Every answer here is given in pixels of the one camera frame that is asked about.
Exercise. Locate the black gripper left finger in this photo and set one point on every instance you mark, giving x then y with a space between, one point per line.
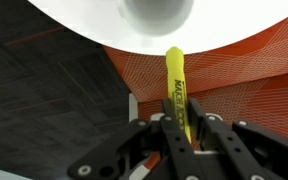
122 151

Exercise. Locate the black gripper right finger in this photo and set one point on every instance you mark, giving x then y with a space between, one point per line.
242 150

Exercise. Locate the yellow highlighter marker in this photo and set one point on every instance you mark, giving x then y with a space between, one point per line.
176 87

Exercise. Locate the orange patterned sofa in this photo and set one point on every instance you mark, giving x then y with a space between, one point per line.
245 80

